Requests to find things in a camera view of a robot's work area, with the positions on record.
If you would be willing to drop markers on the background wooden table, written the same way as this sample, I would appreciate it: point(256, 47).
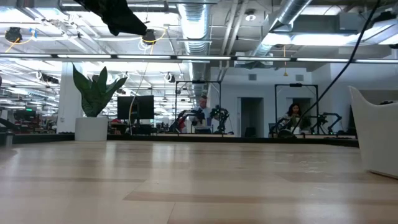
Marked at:
point(329, 136)

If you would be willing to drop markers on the black ceiling camera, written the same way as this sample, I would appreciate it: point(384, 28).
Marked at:
point(171, 77)

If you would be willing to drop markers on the snake plant in white pot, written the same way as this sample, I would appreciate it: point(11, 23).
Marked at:
point(91, 127)

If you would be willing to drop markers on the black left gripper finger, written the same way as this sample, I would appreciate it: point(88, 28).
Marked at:
point(114, 31)
point(118, 14)

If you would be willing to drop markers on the light grey plastic bin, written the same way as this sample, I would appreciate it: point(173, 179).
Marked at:
point(376, 137)

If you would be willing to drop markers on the background black monitor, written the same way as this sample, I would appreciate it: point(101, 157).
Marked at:
point(143, 107)

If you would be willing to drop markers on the long ceiling light strip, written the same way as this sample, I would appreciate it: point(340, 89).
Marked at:
point(202, 58)

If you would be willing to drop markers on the person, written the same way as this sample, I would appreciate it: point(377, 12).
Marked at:
point(203, 116)
point(293, 116)

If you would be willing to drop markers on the round white ceiling fixture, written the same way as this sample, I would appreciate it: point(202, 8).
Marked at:
point(250, 17)

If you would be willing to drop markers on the yellow hanging pendant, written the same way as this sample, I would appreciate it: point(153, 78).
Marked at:
point(285, 74)

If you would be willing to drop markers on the background black robot arm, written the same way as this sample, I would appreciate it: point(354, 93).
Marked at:
point(183, 119)
point(326, 119)
point(276, 129)
point(221, 116)

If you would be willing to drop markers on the silver ventilation duct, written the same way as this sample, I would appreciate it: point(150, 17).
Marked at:
point(289, 12)
point(194, 25)

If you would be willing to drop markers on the black aluminium rail frame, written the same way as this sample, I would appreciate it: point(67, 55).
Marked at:
point(186, 139)

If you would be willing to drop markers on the background black station frame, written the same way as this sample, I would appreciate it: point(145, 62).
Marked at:
point(199, 81)
point(295, 85)

